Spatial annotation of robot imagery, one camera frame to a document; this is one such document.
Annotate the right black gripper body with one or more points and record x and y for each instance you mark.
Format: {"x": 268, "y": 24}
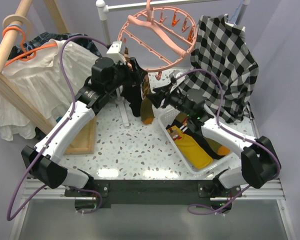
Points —
{"x": 172, "y": 97}

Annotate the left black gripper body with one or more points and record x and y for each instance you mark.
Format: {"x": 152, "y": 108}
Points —
{"x": 123, "y": 76}

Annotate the olive orange sock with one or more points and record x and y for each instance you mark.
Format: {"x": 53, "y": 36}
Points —
{"x": 146, "y": 107}
{"x": 181, "y": 117}

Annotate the pink round clip hanger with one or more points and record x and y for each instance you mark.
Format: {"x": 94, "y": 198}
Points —
{"x": 152, "y": 40}

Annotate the black striped sock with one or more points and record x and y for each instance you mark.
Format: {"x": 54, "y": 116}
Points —
{"x": 132, "y": 93}

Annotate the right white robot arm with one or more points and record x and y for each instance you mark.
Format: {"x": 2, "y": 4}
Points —
{"x": 259, "y": 161}

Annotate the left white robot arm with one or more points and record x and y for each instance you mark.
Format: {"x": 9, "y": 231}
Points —
{"x": 42, "y": 161}

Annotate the orange clothes hanger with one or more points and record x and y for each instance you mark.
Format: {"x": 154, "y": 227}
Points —
{"x": 27, "y": 54}

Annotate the blue clothes hanger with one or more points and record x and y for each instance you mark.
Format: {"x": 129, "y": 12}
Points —
{"x": 232, "y": 19}

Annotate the white plastic basket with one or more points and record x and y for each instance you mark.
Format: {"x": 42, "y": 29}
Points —
{"x": 165, "y": 120}

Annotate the black white banded sock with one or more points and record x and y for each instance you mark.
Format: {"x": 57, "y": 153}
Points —
{"x": 209, "y": 146}

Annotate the dark patterned garment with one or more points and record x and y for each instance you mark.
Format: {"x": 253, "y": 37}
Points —
{"x": 78, "y": 38}

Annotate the black white checkered shirt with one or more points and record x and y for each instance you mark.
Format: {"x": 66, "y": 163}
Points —
{"x": 221, "y": 49}

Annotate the yellow sock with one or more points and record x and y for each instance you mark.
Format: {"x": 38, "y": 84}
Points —
{"x": 189, "y": 148}

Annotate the teal cloth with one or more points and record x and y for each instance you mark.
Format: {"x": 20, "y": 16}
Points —
{"x": 58, "y": 121}

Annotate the white blouse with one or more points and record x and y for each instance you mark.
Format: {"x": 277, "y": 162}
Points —
{"x": 45, "y": 81}

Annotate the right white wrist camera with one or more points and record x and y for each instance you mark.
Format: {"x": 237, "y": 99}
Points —
{"x": 176, "y": 78}

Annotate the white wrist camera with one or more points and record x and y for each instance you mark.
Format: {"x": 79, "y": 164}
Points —
{"x": 176, "y": 78}
{"x": 116, "y": 52}

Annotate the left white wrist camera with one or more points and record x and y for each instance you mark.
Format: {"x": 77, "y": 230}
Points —
{"x": 116, "y": 52}

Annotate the white metal clothes rail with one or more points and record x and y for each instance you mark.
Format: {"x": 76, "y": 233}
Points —
{"x": 107, "y": 27}

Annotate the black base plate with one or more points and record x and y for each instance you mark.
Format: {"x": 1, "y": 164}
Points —
{"x": 151, "y": 192}

